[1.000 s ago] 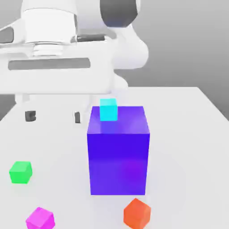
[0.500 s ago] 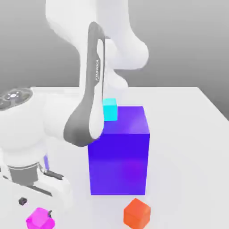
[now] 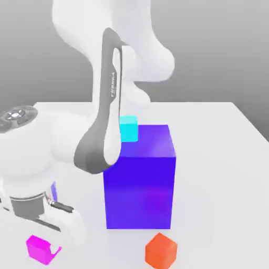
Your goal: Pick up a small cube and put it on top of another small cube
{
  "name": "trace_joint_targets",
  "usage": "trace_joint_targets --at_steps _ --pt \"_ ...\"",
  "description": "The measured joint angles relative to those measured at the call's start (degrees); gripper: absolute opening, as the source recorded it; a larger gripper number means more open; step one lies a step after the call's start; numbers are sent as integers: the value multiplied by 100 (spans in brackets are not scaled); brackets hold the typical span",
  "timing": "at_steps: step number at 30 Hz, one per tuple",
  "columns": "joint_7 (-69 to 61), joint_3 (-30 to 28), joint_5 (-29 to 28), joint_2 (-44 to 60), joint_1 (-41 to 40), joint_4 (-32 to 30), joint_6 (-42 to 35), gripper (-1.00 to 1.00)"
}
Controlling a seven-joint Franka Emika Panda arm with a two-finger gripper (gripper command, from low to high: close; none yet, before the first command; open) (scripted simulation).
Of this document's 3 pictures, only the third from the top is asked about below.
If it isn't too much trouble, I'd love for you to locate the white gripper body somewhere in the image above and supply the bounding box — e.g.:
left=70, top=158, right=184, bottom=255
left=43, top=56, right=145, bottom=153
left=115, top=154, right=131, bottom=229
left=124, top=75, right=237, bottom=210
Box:
left=0, top=207, right=87, bottom=251

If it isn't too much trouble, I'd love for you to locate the small magenta cube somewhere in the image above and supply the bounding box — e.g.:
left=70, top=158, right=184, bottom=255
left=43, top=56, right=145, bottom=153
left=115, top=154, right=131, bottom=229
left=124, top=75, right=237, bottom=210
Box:
left=25, top=234, right=63, bottom=266

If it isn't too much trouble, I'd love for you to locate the small orange cube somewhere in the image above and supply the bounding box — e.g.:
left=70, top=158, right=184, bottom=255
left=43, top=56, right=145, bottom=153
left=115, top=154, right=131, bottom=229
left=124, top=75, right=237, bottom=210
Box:
left=144, top=232, right=178, bottom=269

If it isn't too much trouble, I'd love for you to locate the small cyan cube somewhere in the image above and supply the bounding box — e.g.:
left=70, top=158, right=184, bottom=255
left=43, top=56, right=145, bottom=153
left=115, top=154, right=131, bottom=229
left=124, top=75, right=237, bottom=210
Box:
left=119, top=115, right=139, bottom=143

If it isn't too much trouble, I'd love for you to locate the large blue box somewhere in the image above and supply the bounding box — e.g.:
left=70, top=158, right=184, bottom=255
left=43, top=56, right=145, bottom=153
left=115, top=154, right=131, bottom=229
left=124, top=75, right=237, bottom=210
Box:
left=103, top=124, right=177, bottom=230

